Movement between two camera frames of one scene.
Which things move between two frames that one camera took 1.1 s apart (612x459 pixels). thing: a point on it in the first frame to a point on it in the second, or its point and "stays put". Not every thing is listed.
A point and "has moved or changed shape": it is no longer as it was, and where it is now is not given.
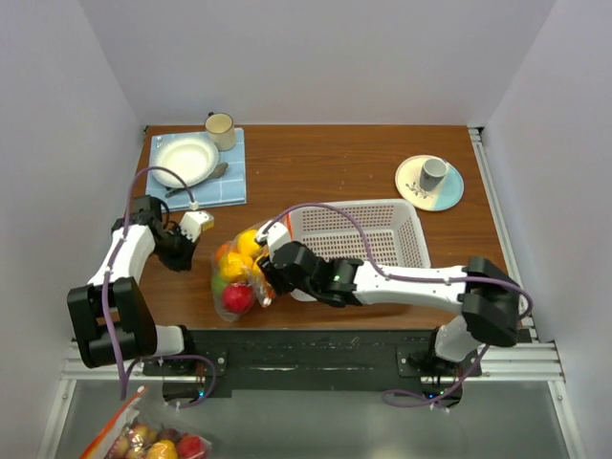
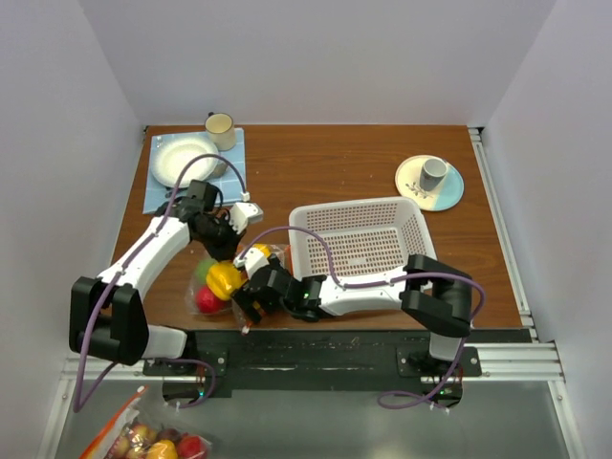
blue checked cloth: (227, 188) stays put
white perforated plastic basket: (394, 227) stays put
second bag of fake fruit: (137, 431) stays put
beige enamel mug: (220, 127) stays put
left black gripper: (185, 260) to (228, 251)
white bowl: (195, 159) stays put
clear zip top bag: (238, 283) has moved or changed shape
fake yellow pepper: (237, 266) has moved or changed shape
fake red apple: (237, 297) has moved or changed shape
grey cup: (433, 171) stays put
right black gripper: (273, 276) to (247, 297)
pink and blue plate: (446, 196) stays put
